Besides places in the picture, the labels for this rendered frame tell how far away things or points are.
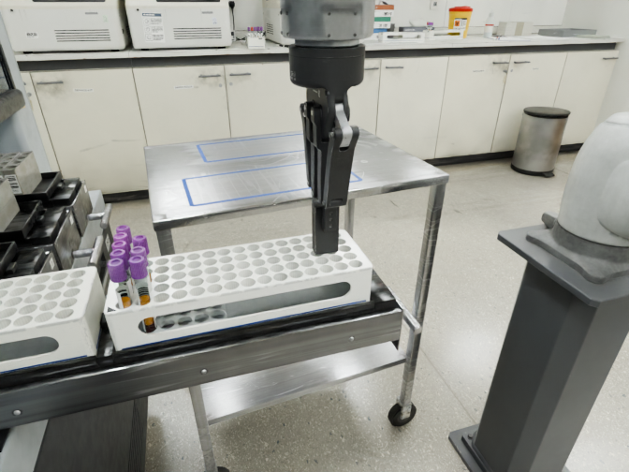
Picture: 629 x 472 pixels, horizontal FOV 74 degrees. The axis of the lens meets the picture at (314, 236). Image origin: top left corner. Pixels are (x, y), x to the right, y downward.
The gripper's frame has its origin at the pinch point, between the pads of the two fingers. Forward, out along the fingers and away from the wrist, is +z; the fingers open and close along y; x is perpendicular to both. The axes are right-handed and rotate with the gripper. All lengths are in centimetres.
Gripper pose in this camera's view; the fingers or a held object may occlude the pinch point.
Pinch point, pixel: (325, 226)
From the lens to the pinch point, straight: 50.8
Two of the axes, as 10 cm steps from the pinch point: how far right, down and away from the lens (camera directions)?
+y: 2.9, 4.7, -8.3
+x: 9.6, -1.5, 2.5
